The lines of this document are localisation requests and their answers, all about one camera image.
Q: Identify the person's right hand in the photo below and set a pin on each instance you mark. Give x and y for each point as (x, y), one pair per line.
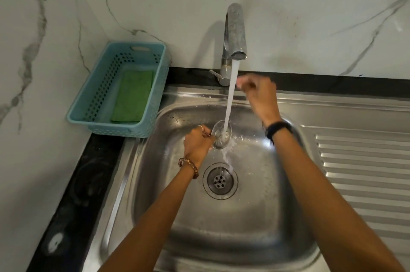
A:
(261, 95)

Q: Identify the person's left hand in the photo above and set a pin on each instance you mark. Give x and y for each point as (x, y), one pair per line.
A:
(196, 147)

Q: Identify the person's right fingers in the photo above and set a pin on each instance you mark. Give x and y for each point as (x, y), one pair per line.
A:
(245, 82)

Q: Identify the stainless steel sink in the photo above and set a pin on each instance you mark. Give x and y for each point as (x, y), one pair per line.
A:
(256, 204)

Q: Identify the person's left fingers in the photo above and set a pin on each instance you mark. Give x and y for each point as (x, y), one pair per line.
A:
(202, 132)

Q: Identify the person's left forearm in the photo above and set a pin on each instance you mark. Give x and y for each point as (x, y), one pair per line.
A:
(150, 217)

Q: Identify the person's right forearm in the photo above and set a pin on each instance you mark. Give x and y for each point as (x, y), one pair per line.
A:
(326, 198)

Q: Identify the green cleaning cloth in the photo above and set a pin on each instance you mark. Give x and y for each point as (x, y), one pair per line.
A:
(133, 97)

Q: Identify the black wristband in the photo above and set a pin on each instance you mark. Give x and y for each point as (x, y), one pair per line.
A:
(278, 129)

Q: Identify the clear drinking glass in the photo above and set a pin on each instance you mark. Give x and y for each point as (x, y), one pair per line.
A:
(221, 135)

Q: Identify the sink drain strainer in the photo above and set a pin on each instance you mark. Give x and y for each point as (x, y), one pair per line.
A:
(220, 180)

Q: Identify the light blue plastic basket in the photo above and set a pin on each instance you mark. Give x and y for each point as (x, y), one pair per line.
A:
(96, 102)

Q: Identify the chrome sink faucet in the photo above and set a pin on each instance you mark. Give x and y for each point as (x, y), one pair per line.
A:
(233, 41)

